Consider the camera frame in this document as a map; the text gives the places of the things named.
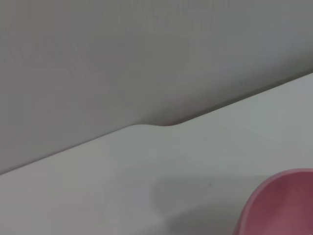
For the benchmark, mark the pink plastic bowl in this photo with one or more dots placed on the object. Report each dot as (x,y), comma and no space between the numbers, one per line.
(281,208)

